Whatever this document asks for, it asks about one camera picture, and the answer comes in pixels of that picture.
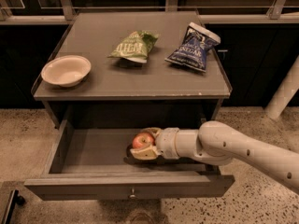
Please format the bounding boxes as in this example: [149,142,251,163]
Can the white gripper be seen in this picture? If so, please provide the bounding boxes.
[130,127,179,161]

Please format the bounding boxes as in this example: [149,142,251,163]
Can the red apple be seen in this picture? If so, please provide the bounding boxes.
[132,133,154,148]

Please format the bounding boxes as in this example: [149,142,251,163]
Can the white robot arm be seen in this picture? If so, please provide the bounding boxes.
[130,120,299,192]

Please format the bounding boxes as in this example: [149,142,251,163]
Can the silver drawer knob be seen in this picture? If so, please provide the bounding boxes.
[129,188,137,200]

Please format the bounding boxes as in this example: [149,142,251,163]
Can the grey cabinet counter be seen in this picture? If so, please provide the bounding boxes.
[33,11,232,129]

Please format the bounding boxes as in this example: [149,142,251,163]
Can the open grey top drawer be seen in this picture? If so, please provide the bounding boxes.
[24,120,235,201]

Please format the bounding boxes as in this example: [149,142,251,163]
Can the green chip bag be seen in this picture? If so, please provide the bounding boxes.
[109,31,159,63]

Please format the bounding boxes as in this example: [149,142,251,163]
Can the blue chip bag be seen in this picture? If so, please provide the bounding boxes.
[165,22,221,72]

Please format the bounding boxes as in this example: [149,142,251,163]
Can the white paper bowl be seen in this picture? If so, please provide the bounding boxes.
[41,55,92,88]

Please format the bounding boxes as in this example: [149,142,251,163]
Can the black caster wheel base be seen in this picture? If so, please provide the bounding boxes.
[1,189,25,224]

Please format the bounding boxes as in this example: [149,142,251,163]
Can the metal railing frame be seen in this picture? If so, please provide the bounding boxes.
[0,0,299,24]

